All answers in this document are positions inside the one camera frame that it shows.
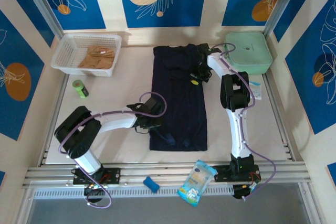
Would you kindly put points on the navy blue t-shirt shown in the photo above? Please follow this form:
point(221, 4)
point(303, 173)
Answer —
point(181, 119)

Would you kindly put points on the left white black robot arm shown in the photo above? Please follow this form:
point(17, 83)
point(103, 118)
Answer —
point(78, 134)

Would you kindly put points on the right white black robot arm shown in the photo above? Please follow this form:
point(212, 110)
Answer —
point(236, 119)

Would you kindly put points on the mint green zip case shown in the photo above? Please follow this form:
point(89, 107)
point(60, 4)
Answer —
point(249, 51)

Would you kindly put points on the small blue sponge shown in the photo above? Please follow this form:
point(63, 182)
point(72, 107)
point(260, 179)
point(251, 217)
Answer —
point(151, 184)

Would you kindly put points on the green cylindrical bottle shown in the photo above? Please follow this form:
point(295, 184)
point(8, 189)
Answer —
point(80, 89)

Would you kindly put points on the tan folded t-shirt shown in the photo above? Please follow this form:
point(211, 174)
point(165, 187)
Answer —
point(97, 57)

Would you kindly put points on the wet wipes packet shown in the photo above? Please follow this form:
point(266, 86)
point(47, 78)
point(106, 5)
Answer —
point(197, 182)

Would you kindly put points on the white plastic mesh basket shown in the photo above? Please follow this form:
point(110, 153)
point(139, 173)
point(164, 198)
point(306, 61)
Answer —
point(65, 53)

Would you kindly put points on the aluminium rail frame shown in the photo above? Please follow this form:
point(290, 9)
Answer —
point(162, 172)

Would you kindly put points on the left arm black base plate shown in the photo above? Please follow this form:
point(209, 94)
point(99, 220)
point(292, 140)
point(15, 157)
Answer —
point(113, 175)

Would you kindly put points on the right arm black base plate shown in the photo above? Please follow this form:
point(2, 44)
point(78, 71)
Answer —
point(223, 174)

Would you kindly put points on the aluminium corner post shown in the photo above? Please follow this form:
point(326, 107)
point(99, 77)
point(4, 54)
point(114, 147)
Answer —
point(43, 6)
point(282, 3)

